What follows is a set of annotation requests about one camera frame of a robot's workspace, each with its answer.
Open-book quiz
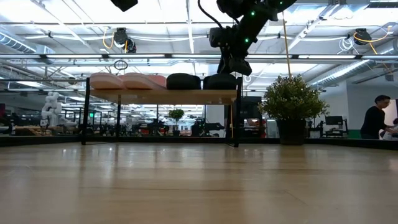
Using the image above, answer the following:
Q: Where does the person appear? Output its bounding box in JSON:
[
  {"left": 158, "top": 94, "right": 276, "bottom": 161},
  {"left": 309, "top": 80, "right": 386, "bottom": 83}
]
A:
[{"left": 359, "top": 94, "right": 398, "bottom": 141}]

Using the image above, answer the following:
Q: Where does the black background monitor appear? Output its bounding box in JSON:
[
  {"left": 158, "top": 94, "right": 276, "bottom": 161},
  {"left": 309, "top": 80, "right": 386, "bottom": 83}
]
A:
[{"left": 324, "top": 115, "right": 345, "bottom": 127}]

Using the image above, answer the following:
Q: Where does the black ceiling cable reel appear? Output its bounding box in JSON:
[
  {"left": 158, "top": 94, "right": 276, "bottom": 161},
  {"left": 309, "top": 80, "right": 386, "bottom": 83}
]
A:
[
  {"left": 113, "top": 27, "right": 138, "bottom": 54},
  {"left": 353, "top": 27, "right": 370, "bottom": 46}
]

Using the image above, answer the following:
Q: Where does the green potted plant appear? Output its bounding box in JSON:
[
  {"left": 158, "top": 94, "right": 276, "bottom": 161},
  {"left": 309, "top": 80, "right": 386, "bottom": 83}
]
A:
[{"left": 257, "top": 73, "right": 330, "bottom": 146}]

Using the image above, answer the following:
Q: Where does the black table edge rail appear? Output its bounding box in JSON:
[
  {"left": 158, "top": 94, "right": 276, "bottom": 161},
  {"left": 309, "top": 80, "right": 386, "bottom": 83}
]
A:
[{"left": 0, "top": 134, "right": 398, "bottom": 151}]

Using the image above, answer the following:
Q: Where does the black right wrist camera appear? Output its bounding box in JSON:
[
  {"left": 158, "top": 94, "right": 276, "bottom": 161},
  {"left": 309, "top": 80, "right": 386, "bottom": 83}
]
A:
[{"left": 208, "top": 27, "right": 238, "bottom": 49}]

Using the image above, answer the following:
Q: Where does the black hanging cable loop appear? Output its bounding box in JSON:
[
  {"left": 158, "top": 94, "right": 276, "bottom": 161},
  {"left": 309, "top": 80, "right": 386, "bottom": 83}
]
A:
[{"left": 113, "top": 59, "right": 129, "bottom": 71}]

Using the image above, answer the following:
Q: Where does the yellow hanging cable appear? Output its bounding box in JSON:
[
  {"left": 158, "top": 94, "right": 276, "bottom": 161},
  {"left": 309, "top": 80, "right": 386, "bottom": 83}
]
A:
[{"left": 281, "top": 11, "right": 292, "bottom": 79}]

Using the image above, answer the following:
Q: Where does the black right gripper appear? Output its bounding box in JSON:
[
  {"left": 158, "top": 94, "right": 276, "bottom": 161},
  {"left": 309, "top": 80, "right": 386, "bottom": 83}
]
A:
[{"left": 217, "top": 42, "right": 253, "bottom": 77}]

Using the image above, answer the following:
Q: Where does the wooden shelf with black legs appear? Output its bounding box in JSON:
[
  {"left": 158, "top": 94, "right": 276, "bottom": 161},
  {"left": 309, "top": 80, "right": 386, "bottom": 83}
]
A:
[{"left": 81, "top": 77, "right": 243, "bottom": 148}]

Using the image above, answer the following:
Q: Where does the small background potted plant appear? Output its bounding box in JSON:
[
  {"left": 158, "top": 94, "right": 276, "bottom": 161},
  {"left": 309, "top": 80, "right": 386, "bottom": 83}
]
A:
[{"left": 167, "top": 108, "right": 186, "bottom": 137}]

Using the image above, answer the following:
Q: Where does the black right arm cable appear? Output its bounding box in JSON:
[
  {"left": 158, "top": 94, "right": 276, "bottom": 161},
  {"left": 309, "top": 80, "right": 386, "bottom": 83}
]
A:
[{"left": 197, "top": 0, "right": 225, "bottom": 30}]

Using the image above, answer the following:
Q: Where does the black background cabinet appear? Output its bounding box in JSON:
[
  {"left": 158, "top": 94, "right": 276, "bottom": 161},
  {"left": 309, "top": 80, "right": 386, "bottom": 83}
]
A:
[{"left": 224, "top": 95, "right": 264, "bottom": 138}]

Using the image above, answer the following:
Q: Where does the black rubber slide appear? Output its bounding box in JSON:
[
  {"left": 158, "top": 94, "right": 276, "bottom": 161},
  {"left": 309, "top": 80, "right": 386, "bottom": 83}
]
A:
[
  {"left": 202, "top": 73, "right": 239, "bottom": 91},
  {"left": 165, "top": 72, "right": 202, "bottom": 91}
]

